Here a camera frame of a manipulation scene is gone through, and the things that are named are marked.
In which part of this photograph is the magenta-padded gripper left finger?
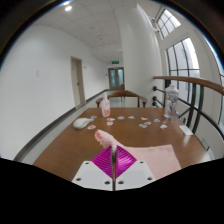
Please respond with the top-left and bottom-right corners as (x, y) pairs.
(71, 146), (115, 192)

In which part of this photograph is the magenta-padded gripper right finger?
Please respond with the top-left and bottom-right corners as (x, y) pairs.
(113, 145), (156, 192)

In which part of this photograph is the pink towel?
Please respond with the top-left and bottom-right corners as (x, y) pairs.
(94, 129), (182, 181)

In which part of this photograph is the white card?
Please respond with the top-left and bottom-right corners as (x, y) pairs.
(178, 124), (194, 136)

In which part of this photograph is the white bottle orange label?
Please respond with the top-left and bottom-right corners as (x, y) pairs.
(99, 92), (111, 118)

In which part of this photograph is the wooden chair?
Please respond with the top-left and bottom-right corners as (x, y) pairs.
(95, 89), (148, 108)

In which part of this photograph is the white single door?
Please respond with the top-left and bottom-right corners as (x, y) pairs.
(70, 56), (87, 108)

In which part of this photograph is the glazed double door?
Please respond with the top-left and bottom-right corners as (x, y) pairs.
(107, 67), (126, 91)

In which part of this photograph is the black railing wooden handrail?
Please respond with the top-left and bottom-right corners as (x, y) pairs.
(151, 75), (224, 141)

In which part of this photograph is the tall arched window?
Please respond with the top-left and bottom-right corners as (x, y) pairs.
(165, 37), (201, 101)

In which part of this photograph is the slanted high window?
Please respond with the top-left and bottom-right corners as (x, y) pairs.
(156, 9), (182, 39)

